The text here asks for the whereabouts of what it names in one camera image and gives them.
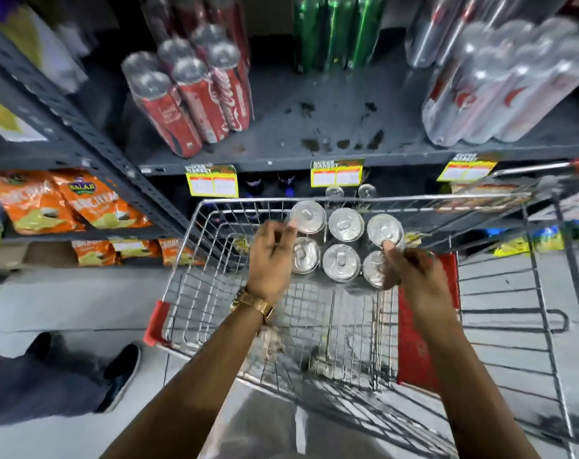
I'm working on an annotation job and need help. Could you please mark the person's right hand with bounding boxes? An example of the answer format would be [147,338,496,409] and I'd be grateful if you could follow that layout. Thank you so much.
[380,240,457,326]

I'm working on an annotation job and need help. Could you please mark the person's left hand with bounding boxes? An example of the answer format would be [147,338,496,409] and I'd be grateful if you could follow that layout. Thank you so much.
[245,220,300,307]

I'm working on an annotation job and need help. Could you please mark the pack of plain silver cans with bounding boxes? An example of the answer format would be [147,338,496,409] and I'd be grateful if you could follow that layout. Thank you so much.
[287,200,408,292]

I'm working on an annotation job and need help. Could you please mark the person's left forearm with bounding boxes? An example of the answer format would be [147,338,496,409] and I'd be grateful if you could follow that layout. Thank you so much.
[99,301,291,459]

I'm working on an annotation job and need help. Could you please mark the person's right forearm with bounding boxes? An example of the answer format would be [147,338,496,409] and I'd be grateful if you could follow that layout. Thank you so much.
[410,314,542,459]

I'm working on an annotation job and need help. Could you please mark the dark drink bottle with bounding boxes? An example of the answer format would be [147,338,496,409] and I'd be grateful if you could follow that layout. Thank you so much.
[276,172,300,198]
[244,174,267,198]

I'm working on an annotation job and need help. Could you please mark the yellow price label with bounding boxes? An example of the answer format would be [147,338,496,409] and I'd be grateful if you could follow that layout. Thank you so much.
[185,163,240,199]
[436,154,499,183]
[311,159,366,188]

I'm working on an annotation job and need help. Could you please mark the gold wrist watch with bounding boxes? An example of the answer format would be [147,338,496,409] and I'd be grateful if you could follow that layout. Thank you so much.
[229,288,275,325]

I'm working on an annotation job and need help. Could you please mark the red plastic cart flap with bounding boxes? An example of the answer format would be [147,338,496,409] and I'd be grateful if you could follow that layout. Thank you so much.
[396,252,462,393]

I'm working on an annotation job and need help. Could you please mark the orange snack packet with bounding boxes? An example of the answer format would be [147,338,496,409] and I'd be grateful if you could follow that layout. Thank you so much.
[50,169,152,230]
[158,237,200,267]
[110,238,162,260]
[0,171,85,236]
[71,240,121,267]

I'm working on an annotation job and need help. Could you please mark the grey metal shelf rack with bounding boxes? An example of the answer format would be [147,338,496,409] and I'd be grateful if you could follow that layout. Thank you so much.
[0,0,579,274]

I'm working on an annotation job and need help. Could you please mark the yellow green snack packet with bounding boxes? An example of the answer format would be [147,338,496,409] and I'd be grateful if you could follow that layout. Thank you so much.
[492,226,566,258]

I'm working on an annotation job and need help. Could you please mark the pack of red soda cans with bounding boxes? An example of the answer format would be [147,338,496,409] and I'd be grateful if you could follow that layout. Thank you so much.
[121,24,255,159]
[139,0,251,67]

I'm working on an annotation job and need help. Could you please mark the pack of silver red-marked cans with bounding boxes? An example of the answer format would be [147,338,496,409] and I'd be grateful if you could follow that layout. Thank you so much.
[421,16,579,148]
[404,0,575,69]

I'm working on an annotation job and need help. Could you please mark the person's grey trousers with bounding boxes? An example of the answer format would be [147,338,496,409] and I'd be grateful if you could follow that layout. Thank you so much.
[212,378,395,459]

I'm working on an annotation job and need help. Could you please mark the yellow and white packet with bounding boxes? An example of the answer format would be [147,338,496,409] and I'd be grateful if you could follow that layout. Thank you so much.
[0,0,90,95]
[0,90,49,143]

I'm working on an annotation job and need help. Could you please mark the silver wire shopping cart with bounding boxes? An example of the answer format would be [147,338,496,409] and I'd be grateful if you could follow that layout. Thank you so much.
[143,195,463,459]

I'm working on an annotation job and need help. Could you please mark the wire cart with red handle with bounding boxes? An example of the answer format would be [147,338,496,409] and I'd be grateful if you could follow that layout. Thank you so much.
[433,157,579,451]

